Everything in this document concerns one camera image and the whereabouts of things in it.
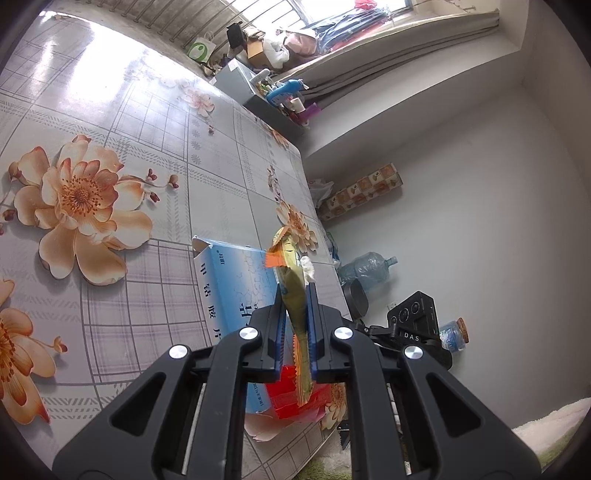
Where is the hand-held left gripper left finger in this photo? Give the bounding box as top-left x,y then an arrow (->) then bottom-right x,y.
52,288 -> 287,480

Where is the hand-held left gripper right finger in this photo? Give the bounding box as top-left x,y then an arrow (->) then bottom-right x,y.
307,281 -> 542,480

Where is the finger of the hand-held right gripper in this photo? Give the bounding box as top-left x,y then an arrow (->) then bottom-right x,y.
355,323 -> 394,348

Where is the green and gold snack wrapper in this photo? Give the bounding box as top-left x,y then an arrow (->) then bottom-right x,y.
265,226 -> 317,407

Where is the black rice cooker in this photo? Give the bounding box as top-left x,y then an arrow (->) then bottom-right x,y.
342,278 -> 370,321

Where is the blue labelled water jug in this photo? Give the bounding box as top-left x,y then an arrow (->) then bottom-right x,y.
438,318 -> 470,354

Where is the red packet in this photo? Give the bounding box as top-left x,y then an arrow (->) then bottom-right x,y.
268,364 -> 334,422

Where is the empty blue water jug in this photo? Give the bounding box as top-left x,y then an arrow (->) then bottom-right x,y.
337,251 -> 399,289

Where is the blue and white box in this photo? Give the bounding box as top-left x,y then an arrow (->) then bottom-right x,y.
191,235 -> 283,414

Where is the patterned rolled mat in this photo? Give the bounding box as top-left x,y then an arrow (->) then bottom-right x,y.
318,162 -> 405,222

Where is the white plastic bag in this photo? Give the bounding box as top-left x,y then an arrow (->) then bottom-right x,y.
308,179 -> 334,208

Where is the floral tablecloth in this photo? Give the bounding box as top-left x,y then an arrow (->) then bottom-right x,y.
0,14 -> 352,462

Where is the blue detergent bottle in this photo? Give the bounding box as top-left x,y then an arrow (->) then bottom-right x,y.
267,78 -> 306,103

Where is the grey cabinet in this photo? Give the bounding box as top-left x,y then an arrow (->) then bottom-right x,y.
215,58 -> 310,137

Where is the grey curtain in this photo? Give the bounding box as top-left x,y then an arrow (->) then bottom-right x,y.
272,9 -> 502,107

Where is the open cardboard box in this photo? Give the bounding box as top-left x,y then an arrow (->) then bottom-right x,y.
247,37 -> 274,68

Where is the pile of clothes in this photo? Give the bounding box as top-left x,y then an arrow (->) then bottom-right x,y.
263,0 -> 395,68

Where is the white and green paper bag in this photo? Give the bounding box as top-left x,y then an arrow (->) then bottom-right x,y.
186,31 -> 217,64

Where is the metal window railing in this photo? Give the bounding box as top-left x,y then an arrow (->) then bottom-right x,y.
60,0 -> 301,52

